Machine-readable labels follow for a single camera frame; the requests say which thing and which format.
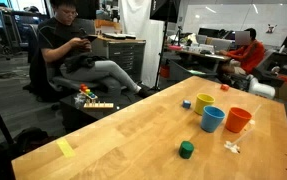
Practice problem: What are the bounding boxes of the blue plastic cup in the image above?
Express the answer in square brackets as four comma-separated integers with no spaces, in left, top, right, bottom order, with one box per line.
[200,105,226,133]

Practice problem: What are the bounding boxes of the orange plastic cup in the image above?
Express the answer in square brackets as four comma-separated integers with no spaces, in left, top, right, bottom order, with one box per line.
[225,106,253,134]

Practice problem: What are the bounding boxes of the red bin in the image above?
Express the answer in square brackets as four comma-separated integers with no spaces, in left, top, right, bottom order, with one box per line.
[159,63,171,79]

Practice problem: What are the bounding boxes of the grey drawer cabinet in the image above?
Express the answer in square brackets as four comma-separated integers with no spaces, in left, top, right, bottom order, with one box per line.
[91,35,147,83]

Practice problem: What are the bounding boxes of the small blue cube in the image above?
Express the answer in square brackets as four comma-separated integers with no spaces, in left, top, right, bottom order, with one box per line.
[182,99,192,110]

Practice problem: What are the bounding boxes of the wooden peg toy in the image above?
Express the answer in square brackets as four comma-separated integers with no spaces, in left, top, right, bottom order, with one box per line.
[82,100,115,110]

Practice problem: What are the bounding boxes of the black light stand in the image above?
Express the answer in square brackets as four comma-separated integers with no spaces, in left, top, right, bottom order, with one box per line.
[151,19,171,93]

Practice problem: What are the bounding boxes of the white curtain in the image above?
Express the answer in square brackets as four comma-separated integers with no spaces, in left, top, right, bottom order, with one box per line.
[118,0,166,88]

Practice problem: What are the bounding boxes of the colourful toy xylophone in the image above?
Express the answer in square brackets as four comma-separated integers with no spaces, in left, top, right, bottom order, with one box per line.
[79,83,99,101]

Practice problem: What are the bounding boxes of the flat devices on cabinet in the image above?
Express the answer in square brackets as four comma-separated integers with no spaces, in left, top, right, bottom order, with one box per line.
[102,32,137,40]

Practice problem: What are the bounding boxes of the yellow plastic cup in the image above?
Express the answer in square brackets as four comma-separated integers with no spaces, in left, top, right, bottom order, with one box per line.
[194,93,216,116]

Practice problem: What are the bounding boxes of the clear plastic bag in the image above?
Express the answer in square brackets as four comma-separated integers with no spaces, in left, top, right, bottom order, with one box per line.
[73,92,87,109]

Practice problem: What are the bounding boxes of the black jacket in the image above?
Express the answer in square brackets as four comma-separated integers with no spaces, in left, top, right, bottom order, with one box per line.
[63,52,107,74]

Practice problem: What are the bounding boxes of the cluttered wooden desk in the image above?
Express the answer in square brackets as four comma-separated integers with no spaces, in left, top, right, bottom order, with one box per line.
[166,43,232,73]

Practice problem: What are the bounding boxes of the black low table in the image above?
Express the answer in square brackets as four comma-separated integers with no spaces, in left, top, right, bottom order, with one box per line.
[59,89,144,133]

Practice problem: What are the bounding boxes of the green cylinder block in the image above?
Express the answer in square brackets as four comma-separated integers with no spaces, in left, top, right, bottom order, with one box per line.
[178,140,195,160]

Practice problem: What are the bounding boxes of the black smartphone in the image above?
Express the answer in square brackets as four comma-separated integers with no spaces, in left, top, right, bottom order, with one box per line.
[81,34,99,43]

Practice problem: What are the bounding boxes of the black softbox light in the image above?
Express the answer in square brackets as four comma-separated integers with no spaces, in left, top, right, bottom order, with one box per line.
[149,0,181,24]

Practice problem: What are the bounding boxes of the seated person in black shirt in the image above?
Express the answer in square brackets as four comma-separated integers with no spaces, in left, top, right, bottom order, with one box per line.
[36,0,154,99]

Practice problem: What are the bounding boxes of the small white object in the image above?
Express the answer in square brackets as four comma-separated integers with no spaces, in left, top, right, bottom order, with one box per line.
[223,140,241,154]

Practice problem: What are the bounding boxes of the person in orange shirt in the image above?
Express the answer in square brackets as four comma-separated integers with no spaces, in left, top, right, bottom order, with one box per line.
[218,27,266,76]

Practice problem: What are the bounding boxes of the white rounded plastic object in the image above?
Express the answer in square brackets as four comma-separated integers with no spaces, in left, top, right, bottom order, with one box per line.
[248,76,276,100]

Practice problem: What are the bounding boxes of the black backpack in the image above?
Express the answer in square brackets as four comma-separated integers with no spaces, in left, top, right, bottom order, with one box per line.
[0,127,56,180]

